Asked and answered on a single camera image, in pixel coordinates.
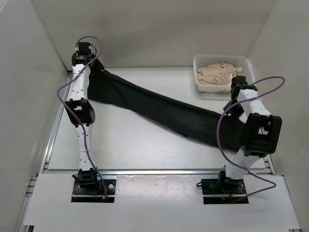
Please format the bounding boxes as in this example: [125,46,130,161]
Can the beige trousers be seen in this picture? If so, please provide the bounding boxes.
[197,63,242,86]

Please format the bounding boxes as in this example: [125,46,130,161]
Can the front aluminium rail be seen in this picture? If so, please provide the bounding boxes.
[43,167,272,176]

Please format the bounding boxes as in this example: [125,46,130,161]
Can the white plastic basket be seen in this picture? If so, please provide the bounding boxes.
[193,55,255,93]

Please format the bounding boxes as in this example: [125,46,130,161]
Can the right aluminium frame rail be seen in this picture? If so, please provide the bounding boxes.
[263,155,277,175]

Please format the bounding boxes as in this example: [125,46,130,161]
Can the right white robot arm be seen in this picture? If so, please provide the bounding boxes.
[217,84,282,193]

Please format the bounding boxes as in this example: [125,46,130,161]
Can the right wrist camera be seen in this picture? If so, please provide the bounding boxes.
[231,76,247,89]

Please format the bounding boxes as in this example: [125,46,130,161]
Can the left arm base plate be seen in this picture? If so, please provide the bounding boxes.
[71,175,116,203]

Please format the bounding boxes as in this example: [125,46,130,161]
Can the left aluminium frame rail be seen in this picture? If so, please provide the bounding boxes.
[21,70,69,197]

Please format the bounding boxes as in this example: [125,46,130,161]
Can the aluminium frame rail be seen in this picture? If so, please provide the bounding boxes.
[263,155,277,175]
[21,70,69,197]

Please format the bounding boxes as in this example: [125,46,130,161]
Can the black trousers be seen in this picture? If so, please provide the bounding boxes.
[87,70,244,151]

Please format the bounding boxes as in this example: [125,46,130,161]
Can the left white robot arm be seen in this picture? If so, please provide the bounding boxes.
[65,51,103,194]

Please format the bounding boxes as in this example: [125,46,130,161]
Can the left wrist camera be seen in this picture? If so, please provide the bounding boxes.
[75,42,92,56]

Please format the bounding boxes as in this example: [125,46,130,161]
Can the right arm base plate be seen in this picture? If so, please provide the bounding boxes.
[197,179,249,205]

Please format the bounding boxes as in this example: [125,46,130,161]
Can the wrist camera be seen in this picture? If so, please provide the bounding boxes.
[75,42,92,56]
[231,76,247,89]

